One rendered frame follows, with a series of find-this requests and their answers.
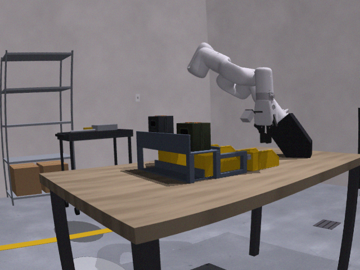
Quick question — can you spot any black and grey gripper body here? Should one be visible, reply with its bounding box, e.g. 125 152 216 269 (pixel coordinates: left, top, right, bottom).
254 100 278 125

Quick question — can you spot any olive green tool case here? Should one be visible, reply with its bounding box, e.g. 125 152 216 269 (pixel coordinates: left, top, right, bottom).
177 122 211 151

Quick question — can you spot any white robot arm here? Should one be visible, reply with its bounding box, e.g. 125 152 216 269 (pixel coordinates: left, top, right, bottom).
187 43 289 123

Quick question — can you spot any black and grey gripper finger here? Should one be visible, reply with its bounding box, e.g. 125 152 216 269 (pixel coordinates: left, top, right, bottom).
254 124 266 143
265 115 278 143

